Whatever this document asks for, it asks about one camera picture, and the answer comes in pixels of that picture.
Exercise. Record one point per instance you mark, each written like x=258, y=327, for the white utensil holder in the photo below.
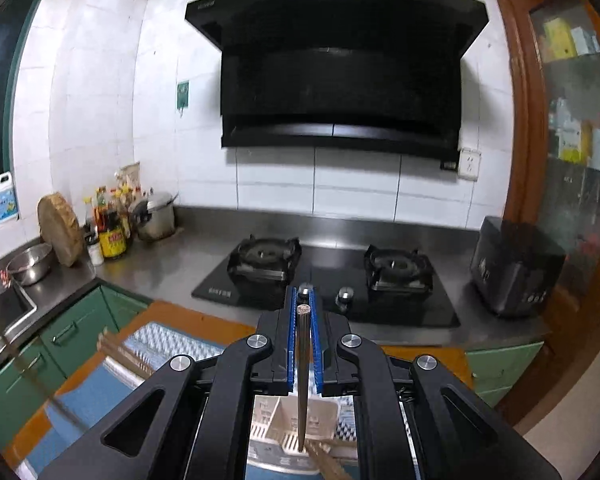
x=274, y=438

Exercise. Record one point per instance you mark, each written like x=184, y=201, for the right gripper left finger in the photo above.
x=188, y=420

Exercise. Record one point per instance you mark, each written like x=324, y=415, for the chopstick in holder right slot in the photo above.
x=329, y=468

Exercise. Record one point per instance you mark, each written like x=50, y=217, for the blue woven table mat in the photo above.
x=109, y=384

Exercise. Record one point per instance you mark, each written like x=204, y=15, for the black gas stove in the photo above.
x=373, y=285

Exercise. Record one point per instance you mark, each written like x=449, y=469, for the green wall sticker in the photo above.
x=182, y=95

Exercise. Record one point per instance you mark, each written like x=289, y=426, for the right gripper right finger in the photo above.
x=416, y=419

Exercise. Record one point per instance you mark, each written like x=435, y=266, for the wooden glass door cabinet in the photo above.
x=554, y=48

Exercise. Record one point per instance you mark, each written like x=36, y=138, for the green kitchen cabinets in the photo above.
x=71, y=335

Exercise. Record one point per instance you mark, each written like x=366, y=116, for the black countertop appliance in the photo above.
x=515, y=267

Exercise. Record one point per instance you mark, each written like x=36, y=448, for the round wooden cutting board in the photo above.
x=60, y=228

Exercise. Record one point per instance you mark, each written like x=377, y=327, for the dark chopstick in holder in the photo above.
x=109, y=346

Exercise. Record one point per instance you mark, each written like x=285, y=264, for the black range hood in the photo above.
x=368, y=75

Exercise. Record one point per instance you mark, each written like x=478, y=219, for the small white seasoning jar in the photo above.
x=95, y=253

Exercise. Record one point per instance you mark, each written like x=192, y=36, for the steel mixing bowl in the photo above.
x=31, y=265

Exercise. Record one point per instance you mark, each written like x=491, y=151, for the steel pressure cooker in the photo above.
x=153, y=216

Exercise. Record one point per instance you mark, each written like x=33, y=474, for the soy sauce bottle yellow label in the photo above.
x=111, y=235

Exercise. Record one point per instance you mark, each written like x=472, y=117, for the white detergent jug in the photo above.
x=8, y=203

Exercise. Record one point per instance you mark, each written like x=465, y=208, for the wooden chopstick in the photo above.
x=303, y=358
x=28, y=374

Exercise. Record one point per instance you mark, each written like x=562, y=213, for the white wall socket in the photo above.
x=469, y=162

